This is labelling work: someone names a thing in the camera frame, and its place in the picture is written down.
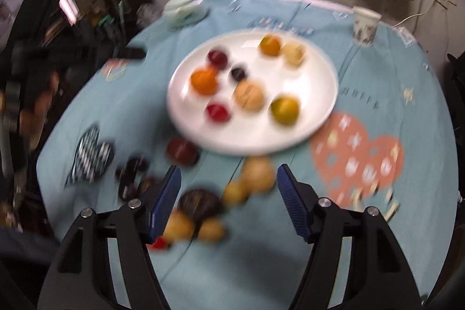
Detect yellow orange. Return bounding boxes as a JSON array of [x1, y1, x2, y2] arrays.
[[270, 96, 301, 125]]

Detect small yellow fruit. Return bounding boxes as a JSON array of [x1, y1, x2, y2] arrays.
[[197, 218, 226, 242], [222, 181, 251, 207]]

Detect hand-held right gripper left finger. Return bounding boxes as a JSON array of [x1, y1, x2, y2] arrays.
[[47, 165, 182, 310]]

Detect pale yellow mango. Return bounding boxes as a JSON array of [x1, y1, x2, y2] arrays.
[[280, 42, 307, 67]]

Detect person's left hand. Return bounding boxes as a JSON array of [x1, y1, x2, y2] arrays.
[[16, 70, 60, 151]]

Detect smooth yellow pepino melon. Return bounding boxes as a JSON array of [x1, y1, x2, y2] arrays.
[[163, 211, 197, 242]]

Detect white plate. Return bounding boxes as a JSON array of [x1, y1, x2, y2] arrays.
[[166, 28, 339, 155]]

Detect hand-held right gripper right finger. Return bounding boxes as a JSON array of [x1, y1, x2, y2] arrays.
[[277, 164, 424, 310]]

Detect orange mandarin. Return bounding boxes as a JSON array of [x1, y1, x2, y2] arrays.
[[190, 67, 219, 95], [259, 35, 282, 57]]

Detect printed paper cup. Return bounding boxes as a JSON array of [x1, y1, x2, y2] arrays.
[[352, 6, 382, 46]]

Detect white ceramic lidded jar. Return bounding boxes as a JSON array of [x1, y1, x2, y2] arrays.
[[162, 0, 209, 29]]

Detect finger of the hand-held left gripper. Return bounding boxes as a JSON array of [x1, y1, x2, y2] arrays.
[[116, 48, 146, 61]]

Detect peach-coloured round fruit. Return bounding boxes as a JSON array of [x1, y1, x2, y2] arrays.
[[233, 79, 265, 112]]

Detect dark red plum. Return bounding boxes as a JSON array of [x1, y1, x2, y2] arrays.
[[207, 49, 229, 70], [166, 137, 200, 167]]

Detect white cable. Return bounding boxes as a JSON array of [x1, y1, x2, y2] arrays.
[[394, 1, 434, 29]]

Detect small red plum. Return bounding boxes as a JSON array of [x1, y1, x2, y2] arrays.
[[204, 102, 232, 123], [151, 236, 172, 250]]

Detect clear plastic bag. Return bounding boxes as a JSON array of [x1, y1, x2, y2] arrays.
[[136, 3, 162, 24]]

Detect heart-shaped dark cherry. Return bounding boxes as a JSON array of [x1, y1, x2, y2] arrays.
[[230, 65, 248, 83]]

